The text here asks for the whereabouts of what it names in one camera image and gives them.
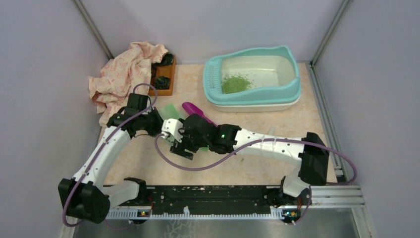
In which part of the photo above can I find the green litter bag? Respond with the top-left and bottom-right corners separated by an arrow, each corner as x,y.
159,103 -> 210,152

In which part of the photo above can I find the purple plastic scoop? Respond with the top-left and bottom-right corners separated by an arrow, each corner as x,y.
182,102 -> 217,126

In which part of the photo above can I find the white bag clip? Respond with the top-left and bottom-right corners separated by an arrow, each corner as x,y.
268,127 -> 275,135

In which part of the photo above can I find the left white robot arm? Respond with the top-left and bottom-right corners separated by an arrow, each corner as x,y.
58,93 -> 163,226

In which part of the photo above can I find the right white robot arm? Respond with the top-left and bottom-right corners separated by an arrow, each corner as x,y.
162,114 -> 329,204

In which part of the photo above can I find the green litter pile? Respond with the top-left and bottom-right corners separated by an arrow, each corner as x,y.
221,74 -> 253,94

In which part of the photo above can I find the teal litter box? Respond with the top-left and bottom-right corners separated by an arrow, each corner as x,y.
203,45 -> 302,112

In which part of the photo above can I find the dark plant near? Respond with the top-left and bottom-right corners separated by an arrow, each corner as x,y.
154,76 -> 171,90

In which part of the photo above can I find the dark plant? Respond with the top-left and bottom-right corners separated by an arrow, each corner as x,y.
159,53 -> 174,66
154,76 -> 171,90

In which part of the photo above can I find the pink patterned cloth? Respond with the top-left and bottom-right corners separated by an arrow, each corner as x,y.
88,42 -> 168,127

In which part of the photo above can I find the dark plant far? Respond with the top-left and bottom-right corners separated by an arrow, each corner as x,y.
159,53 -> 174,66

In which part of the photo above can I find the white slotted cable duct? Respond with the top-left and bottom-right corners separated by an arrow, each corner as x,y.
106,208 -> 285,220

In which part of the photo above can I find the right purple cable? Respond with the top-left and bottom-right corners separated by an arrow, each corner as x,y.
154,133 -> 358,226

